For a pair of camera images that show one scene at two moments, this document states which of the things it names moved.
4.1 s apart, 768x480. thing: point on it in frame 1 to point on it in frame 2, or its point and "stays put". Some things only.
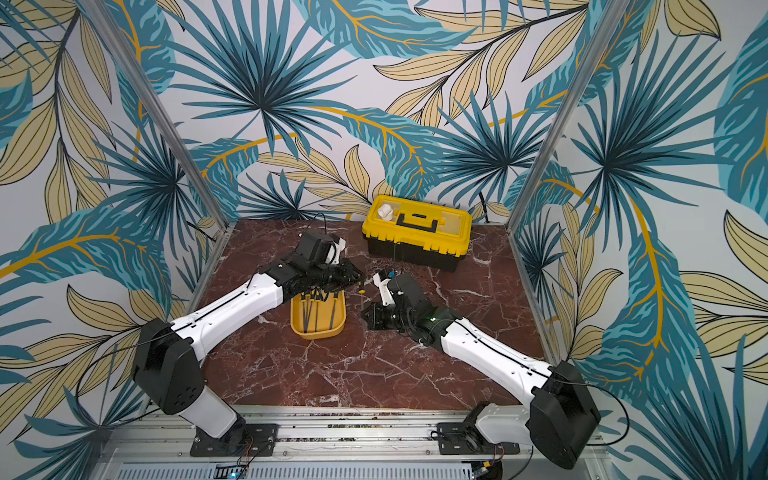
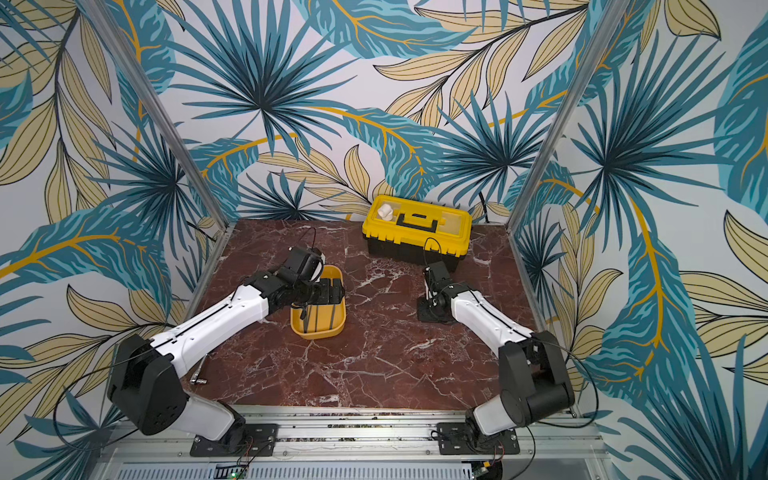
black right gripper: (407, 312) to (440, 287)
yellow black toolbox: (416, 233) stays put
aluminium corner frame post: (155, 112) stays put
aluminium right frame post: (580, 86) stays put
